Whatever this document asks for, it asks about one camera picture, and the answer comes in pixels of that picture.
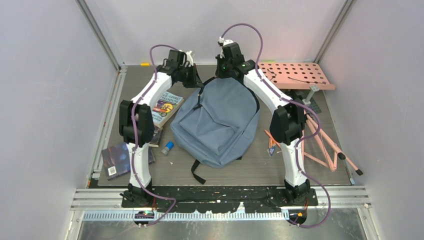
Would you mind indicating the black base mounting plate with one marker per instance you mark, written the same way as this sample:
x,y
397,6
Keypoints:
x,y
218,199

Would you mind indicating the orange triangular sticker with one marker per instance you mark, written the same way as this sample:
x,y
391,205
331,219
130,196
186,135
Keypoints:
x,y
271,143

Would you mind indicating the pink perforated music stand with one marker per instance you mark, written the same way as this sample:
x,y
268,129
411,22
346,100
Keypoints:
x,y
300,76

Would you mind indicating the orange pencil left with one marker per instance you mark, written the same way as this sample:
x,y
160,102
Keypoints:
x,y
269,135

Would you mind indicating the dark Tale of Two Cities book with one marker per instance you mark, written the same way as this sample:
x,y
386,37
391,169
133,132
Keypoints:
x,y
157,137

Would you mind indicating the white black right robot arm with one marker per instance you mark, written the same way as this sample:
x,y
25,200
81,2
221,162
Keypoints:
x,y
288,116

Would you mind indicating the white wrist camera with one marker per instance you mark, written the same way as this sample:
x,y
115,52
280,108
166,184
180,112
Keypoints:
x,y
189,62
223,42

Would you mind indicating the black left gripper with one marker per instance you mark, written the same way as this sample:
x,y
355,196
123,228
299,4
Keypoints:
x,y
195,81

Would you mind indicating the blue capped glue stick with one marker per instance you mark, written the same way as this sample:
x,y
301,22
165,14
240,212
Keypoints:
x,y
168,147

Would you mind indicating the grey lego plate with post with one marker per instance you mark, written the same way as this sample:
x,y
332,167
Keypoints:
x,y
307,98

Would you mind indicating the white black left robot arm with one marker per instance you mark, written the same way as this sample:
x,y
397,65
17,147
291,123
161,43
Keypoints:
x,y
136,124

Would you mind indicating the dark blue galaxy cover book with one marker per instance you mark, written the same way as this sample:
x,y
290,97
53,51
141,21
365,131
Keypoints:
x,y
121,158

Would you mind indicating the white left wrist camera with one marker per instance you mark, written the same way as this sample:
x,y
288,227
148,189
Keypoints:
x,y
189,62

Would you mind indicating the colourful treehouse paperback book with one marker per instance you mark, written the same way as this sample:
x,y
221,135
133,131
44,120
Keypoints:
x,y
167,105

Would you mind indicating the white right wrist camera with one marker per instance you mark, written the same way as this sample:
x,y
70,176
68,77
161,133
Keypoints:
x,y
223,42

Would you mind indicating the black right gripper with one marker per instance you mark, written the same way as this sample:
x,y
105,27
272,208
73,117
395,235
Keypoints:
x,y
219,73

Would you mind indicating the blue grey student backpack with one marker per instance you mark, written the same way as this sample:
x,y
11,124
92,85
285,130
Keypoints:
x,y
217,123

